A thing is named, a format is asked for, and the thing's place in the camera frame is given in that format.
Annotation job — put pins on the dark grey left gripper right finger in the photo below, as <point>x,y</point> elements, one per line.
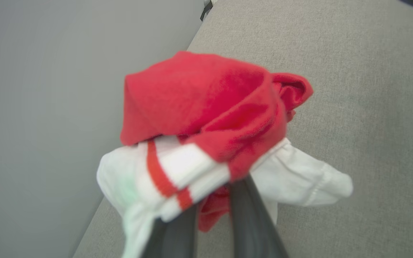
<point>253,229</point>

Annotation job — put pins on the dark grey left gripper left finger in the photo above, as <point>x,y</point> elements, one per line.
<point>174,240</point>

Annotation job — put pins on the red and white basketball jersey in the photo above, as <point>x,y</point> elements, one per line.
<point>199,96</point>

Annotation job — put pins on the grey fabric sofa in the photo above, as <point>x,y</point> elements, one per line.
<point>353,89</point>

